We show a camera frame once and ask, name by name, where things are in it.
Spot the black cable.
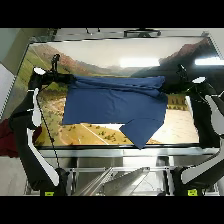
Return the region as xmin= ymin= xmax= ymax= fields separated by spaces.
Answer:
xmin=35 ymin=94 xmax=63 ymax=171

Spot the red garment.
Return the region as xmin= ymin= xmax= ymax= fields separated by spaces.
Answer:
xmin=0 ymin=117 xmax=43 ymax=158

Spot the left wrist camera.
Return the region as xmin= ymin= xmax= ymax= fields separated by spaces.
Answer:
xmin=50 ymin=53 xmax=62 ymax=74

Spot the blue T-shirt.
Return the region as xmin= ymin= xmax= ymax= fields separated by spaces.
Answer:
xmin=61 ymin=74 xmax=169 ymax=150

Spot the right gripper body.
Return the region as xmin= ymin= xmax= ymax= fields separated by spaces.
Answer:
xmin=161 ymin=82 xmax=183 ymax=95

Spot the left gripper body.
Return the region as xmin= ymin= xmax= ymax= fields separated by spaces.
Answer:
xmin=54 ymin=73 xmax=76 ymax=86

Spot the silver frame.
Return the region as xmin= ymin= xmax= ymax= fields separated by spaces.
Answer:
xmin=23 ymin=145 xmax=224 ymax=197

